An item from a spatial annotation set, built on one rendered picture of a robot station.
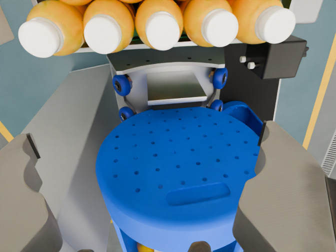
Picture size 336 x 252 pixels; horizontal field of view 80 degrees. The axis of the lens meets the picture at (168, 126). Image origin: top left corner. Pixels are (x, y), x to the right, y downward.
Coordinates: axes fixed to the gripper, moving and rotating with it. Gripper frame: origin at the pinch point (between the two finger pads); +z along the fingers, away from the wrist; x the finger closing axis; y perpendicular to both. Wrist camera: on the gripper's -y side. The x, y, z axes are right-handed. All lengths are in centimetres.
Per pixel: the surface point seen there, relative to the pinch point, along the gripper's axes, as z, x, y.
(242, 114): 115, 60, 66
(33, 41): 14.1, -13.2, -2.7
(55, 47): 14.3, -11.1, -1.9
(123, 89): 26.4, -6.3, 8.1
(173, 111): 27.1, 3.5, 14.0
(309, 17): 40, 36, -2
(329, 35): 131, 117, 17
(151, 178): 9.5, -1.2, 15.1
